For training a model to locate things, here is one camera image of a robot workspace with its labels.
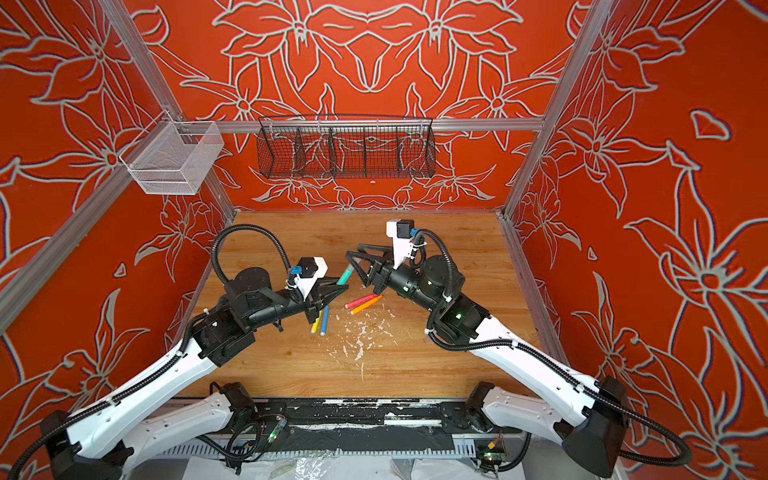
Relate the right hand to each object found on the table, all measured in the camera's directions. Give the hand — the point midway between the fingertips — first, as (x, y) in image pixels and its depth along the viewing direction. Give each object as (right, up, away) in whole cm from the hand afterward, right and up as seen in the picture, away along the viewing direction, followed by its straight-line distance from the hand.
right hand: (348, 253), depth 58 cm
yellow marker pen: (-13, -24, +30) cm, 40 cm away
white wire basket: (-59, +28, +35) cm, 74 cm away
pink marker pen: (-1, -17, +35) cm, 39 cm away
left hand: (-2, -6, +5) cm, 8 cm away
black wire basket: (-6, +35, +42) cm, 55 cm away
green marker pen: (-1, -5, +2) cm, 5 cm away
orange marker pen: (+1, -19, +35) cm, 39 cm away
